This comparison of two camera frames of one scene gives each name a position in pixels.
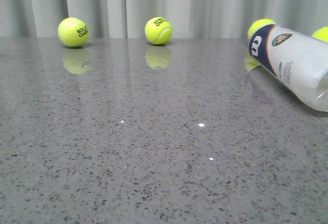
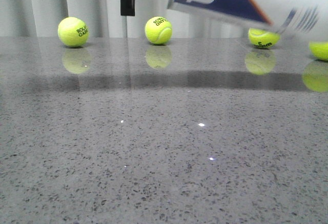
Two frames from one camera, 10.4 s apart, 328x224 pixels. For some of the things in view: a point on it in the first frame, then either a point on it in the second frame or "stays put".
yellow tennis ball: (321, 34) → (319, 49)
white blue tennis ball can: (299, 60) → (298, 6)
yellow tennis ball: (158, 31) stays put
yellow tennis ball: (259, 24) → (261, 39)
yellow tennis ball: (73, 32) stays put
